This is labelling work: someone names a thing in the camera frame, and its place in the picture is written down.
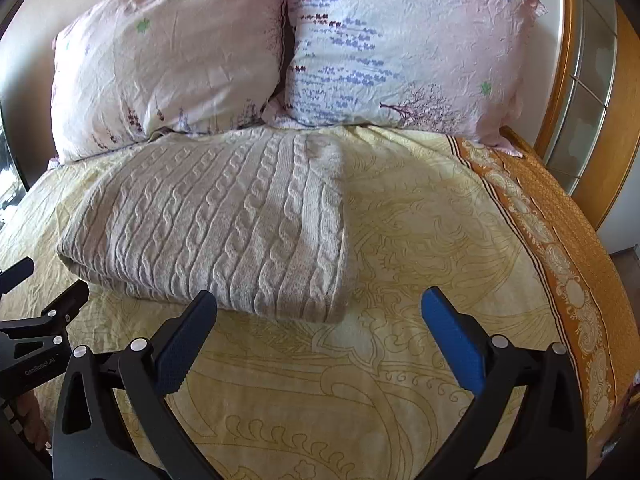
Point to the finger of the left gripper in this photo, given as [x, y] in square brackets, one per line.
[61, 311]
[16, 274]

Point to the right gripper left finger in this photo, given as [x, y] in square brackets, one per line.
[90, 437]

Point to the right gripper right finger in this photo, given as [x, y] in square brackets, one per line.
[548, 437]

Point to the beige cable knit sweater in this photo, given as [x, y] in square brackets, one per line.
[255, 217]

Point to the person's left hand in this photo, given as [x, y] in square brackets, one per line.
[35, 429]

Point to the yellow orange patterned bedsheet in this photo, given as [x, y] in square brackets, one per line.
[371, 396]

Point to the black flat panel edge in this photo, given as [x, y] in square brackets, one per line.
[15, 164]

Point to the pink floral pillow left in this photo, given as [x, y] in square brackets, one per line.
[126, 69]

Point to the pink floral pillow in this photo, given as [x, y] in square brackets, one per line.
[126, 69]
[442, 66]

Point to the pink floral pillow right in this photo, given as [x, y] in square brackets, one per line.
[442, 66]

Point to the wooden headboard frame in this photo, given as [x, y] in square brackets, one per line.
[581, 100]

